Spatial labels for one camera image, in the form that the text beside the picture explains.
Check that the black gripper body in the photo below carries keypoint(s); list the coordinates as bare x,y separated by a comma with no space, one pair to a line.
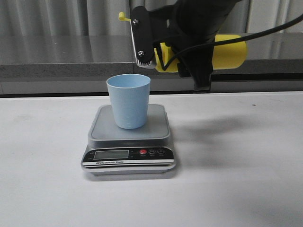
189,22

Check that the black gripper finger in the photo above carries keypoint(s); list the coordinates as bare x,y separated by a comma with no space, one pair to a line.
142,38
197,64

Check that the yellow squeeze bottle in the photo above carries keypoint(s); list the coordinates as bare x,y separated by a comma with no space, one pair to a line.
227,56

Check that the light blue plastic cup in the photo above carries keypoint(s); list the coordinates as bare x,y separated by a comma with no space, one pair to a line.
129,97

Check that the silver electronic kitchen scale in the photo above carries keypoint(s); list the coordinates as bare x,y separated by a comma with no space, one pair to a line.
112,150

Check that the grey stone counter ledge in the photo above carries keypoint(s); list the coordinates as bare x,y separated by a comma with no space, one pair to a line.
80,65

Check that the grey pleated curtain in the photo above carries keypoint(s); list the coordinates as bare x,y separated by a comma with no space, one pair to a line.
100,17

